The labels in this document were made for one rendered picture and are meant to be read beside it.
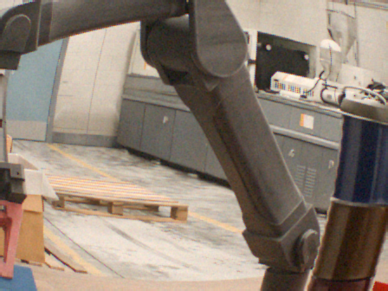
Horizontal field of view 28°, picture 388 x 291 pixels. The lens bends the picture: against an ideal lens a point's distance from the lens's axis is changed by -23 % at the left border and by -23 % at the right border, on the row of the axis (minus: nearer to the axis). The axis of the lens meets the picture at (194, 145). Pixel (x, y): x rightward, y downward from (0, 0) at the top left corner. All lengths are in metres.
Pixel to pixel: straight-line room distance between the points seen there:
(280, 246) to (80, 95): 11.11
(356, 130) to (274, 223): 0.65
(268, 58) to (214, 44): 8.85
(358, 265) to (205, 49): 0.54
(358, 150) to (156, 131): 10.86
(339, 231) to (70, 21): 0.49
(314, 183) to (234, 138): 7.46
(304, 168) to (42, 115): 4.46
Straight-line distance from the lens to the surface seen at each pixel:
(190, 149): 10.45
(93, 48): 12.07
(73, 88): 12.01
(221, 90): 0.90
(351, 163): 0.34
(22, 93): 11.70
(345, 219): 0.34
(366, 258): 0.35
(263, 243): 1.01
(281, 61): 9.80
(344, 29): 9.13
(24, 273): 0.72
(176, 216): 7.30
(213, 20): 0.86
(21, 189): 0.70
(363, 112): 0.34
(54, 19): 0.77
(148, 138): 11.36
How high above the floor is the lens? 1.20
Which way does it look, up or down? 5 degrees down
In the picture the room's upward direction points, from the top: 7 degrees clockwise
